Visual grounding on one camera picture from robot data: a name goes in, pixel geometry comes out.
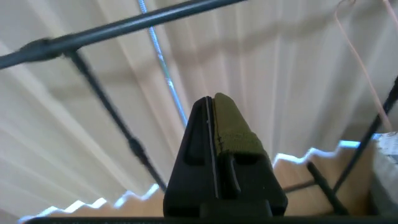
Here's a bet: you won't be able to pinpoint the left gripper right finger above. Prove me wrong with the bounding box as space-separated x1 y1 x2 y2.
214 151 289 218

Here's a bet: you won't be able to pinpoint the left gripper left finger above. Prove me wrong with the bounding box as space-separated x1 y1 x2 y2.
162 95 219 218

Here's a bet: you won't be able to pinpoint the green long-sleeved shirt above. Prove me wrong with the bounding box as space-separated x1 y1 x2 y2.
213 92 271 157

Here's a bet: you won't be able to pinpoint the white laundry basket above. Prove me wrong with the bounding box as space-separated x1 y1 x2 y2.
368 132 398 217

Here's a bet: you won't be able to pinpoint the pink clothes hanger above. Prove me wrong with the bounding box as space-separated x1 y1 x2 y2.
334 0 398 132

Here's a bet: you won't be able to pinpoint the black clothes rack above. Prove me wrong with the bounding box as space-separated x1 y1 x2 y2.
0 0 398 216

